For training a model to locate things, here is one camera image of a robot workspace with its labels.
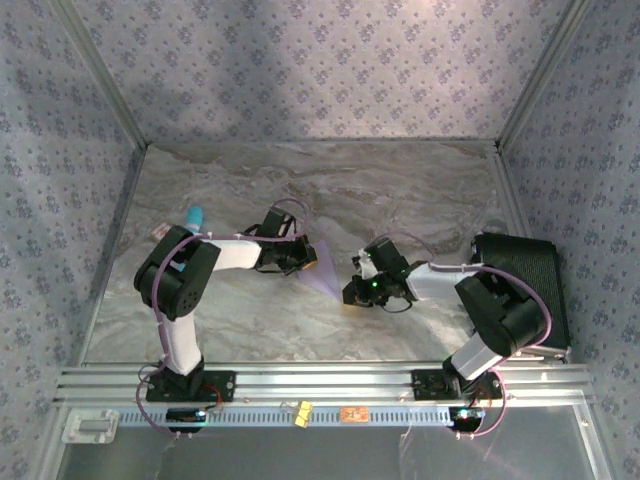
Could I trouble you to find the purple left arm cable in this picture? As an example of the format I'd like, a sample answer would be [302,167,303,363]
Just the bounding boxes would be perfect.
[135,198,314,440]

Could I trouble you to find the aluminium mounting rail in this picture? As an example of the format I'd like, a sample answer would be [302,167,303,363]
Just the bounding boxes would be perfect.
[54,363,594,404]

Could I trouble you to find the purple paper sheet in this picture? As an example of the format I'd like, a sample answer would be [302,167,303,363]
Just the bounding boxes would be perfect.
[295,238,346,303]

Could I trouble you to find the grey slotted cable duct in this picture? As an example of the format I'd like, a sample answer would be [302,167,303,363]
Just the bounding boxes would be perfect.
[117,404,456,429]

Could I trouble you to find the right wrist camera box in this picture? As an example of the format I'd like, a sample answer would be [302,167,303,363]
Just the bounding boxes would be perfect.
[351,253,380,281]

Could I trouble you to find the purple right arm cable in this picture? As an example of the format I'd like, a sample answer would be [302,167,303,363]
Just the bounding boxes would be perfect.
[369,232,554,440]

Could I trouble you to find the aluminium frame post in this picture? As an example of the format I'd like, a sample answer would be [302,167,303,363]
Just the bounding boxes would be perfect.
[49,0,151,149]
[494,0,596,151]

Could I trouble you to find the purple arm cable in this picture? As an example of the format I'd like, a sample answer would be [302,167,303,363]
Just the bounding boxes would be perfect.
[369,232,554,440]
[135,198,314,440]

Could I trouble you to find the black controller board with LED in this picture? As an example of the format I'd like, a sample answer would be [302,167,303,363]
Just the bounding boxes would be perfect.
[165,408,209,427]
[448,407,485,430]

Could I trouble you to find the yellow binder clip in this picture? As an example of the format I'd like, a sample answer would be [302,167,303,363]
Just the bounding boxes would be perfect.
[279,399,314,429]

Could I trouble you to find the black ribbed case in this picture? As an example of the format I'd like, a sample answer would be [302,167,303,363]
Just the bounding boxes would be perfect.
[472,232,572,364]

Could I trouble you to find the clear acrylic panel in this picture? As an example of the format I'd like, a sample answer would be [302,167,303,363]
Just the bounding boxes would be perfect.
[52,403,614,480]

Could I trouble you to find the white plastic bracket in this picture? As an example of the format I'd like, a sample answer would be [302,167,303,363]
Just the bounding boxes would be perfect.
[62,408,120,445]

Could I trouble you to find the aluminium table edge strip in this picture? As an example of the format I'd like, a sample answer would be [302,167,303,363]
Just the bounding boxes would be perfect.
[74,144,149,366]
[492,142,534,239]

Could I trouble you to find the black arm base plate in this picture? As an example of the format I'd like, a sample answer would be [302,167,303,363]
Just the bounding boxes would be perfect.
[412,368,504,401]
[145,369,237,404]

